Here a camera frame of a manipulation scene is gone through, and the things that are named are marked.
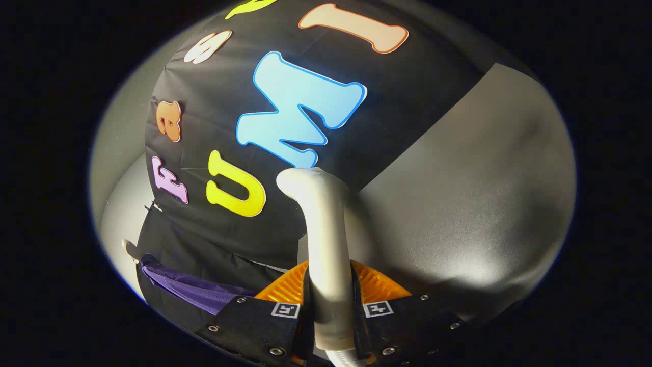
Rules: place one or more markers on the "black backdrop cloth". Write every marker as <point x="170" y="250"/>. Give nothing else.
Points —
<point x="214" y="102"/>

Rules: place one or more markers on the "grey cabinet with dark top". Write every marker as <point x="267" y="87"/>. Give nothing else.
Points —
<point x="458" y="178"/>

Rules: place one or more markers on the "white garment steamer head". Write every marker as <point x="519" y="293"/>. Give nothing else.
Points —
<point x="326" y="255"/>

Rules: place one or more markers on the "cream clothes hanger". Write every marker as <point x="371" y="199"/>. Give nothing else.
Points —
<point x="130" y="250"/>

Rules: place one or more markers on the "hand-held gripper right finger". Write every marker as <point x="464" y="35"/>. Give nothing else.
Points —
<point x="407" y="326"/>

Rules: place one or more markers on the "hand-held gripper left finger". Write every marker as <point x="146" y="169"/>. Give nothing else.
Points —
<point x="260" y="326"/>

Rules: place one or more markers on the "purple jacket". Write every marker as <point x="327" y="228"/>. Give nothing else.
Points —
<point x="204" y="293"/>

